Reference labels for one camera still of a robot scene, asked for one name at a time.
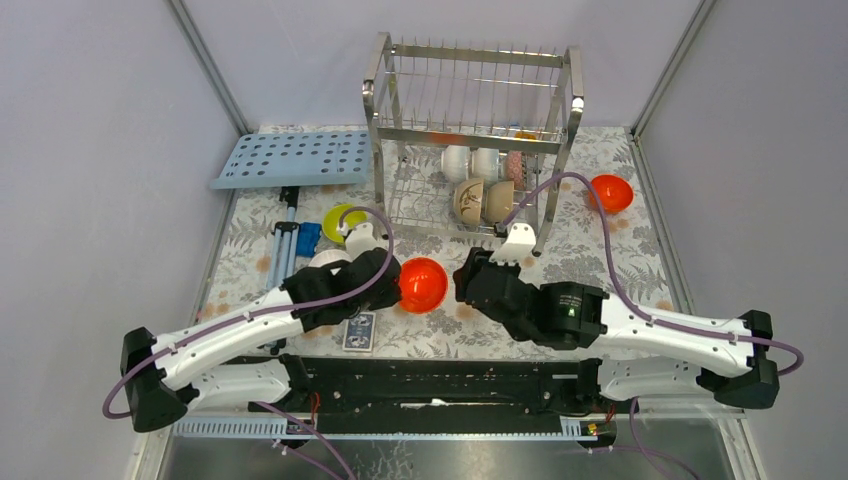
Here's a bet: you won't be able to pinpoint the yellow-green plastic bowl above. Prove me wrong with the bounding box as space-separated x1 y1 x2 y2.
322 204 367 245

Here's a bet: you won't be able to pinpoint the orange bowl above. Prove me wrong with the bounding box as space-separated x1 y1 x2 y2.
398 257 449 314
588 174 635 214

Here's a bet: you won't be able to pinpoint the orange bowl front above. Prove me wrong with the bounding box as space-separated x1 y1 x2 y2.
588 174 635 214

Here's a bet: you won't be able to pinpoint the stainless steel dish rack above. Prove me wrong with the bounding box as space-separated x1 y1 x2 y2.
362 32 585 255

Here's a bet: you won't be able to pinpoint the white plastic bowl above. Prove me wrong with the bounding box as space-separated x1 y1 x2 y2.
308 249 351 268

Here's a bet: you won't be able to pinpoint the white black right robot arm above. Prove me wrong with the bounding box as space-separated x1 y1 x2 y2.
452 247 780 412

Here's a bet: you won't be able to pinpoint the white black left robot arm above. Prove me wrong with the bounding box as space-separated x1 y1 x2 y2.
116 247 401 433

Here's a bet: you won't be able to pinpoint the light blue folded tripod stand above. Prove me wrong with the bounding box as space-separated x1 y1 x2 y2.
266 186 300 289

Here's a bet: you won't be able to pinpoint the blue playing card deck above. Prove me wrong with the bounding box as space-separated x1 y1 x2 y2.
342 312 376 353

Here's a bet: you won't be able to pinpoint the patterned beige ceramic bowl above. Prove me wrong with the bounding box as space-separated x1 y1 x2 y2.
453 178 484 227

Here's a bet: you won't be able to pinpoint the light blue perforated tray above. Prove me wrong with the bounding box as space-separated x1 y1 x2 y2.
210 130 372 190

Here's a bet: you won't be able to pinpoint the white ribbed bowl right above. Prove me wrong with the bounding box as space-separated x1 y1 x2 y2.
471 148 503 185

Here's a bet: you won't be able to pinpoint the small yellow cup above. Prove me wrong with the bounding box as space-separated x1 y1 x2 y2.
515 132 538 141

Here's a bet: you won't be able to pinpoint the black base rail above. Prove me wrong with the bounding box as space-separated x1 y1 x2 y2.
273 355 631 428

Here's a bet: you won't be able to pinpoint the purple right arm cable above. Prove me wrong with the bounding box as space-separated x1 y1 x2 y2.
496 172 806 378

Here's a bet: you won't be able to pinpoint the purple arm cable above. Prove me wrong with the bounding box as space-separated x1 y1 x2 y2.
101 206 396 420
496 172 806 378

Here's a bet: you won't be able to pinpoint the light blue cable duct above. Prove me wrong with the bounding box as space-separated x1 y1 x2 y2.
171 416 599 443

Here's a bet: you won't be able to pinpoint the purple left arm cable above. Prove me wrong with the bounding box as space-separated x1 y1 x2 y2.
101 206 396 420

